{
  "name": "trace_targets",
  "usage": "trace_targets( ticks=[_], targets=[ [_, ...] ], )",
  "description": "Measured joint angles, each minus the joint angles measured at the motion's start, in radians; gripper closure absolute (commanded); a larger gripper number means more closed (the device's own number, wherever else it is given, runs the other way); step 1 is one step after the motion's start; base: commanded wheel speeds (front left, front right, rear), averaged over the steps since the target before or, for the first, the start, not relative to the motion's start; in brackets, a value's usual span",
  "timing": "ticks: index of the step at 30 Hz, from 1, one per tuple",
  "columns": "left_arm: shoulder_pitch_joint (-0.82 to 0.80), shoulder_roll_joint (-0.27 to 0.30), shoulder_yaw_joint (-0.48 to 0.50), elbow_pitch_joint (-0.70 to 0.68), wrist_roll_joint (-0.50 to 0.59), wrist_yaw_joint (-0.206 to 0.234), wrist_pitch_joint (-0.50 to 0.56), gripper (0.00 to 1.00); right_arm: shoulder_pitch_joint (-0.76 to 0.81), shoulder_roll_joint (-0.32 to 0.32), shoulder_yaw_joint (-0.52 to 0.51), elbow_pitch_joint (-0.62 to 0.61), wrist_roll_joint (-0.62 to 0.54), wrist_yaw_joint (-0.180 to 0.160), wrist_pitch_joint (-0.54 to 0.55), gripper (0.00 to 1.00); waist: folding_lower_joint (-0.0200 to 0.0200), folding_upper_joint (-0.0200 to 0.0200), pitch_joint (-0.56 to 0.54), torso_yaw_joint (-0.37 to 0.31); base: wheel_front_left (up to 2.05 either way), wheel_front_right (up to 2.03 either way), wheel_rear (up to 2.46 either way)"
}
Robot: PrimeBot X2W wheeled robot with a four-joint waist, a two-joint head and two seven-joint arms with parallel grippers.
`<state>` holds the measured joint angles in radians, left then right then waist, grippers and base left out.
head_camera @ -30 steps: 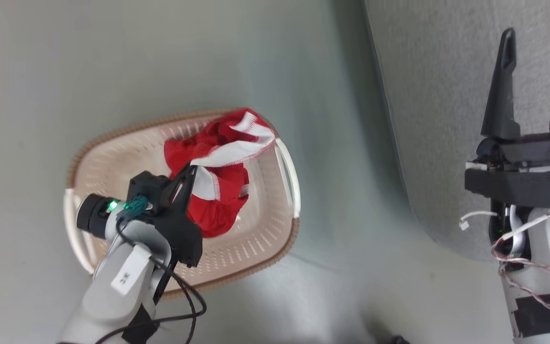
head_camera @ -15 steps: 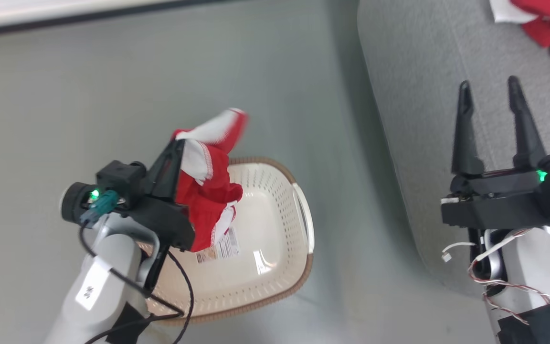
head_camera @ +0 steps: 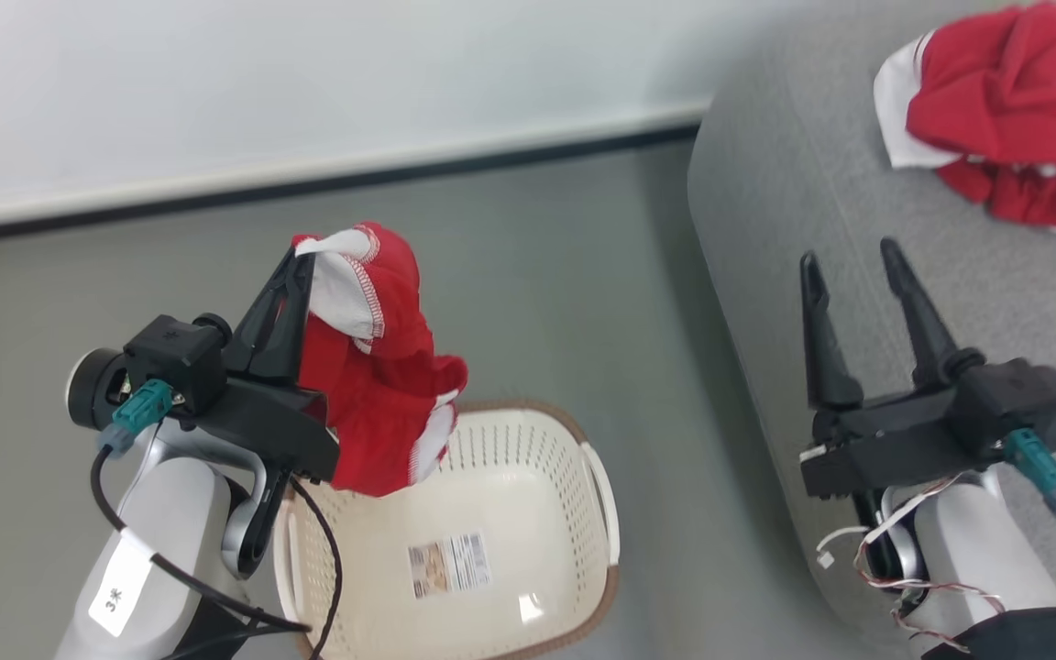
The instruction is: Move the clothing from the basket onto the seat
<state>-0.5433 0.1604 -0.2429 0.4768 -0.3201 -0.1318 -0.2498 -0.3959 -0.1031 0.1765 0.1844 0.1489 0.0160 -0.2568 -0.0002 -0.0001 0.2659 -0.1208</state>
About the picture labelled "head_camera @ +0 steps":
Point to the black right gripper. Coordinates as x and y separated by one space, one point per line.
895 440

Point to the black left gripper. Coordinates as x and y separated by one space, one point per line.
262 417

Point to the red white garment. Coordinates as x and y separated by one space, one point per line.
1014 82
372 394

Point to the grey fabric sofa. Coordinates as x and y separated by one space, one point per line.
766 229

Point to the white black baseboard strip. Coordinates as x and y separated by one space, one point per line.
308 174

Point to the cream perforated laundry basket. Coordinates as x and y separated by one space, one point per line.
491 477

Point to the paper label in basket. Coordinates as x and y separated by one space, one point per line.
448 566

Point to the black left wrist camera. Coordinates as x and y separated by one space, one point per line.
170 357

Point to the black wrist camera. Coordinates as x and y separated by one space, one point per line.
170 357
1023 394

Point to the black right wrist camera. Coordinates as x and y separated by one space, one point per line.
1023 394

